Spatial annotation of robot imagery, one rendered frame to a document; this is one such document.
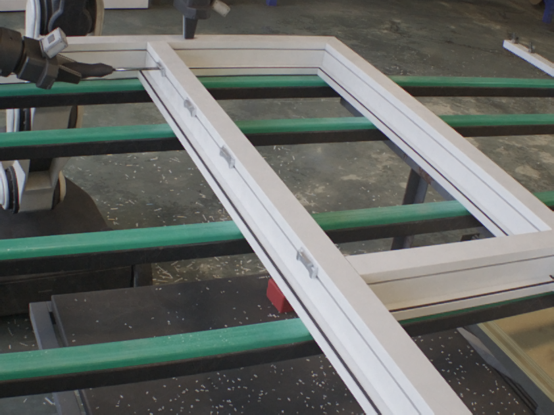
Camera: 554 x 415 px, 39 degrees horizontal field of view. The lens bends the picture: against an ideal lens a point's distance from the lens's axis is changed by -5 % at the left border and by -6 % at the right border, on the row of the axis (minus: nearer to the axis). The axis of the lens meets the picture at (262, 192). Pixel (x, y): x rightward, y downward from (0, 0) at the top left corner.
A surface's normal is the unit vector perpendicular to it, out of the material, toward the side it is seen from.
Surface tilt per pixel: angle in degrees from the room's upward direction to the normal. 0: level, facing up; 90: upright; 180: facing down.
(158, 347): 0
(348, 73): 90
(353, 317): 90
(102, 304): 0
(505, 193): 90
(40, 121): 111
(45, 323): 0
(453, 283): 90
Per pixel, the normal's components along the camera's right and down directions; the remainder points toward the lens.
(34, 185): 0.37, -0.45
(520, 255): 0.38, 0.49
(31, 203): 0.37, 0.75
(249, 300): 0.15, -0.87
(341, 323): -0.92, 0.07
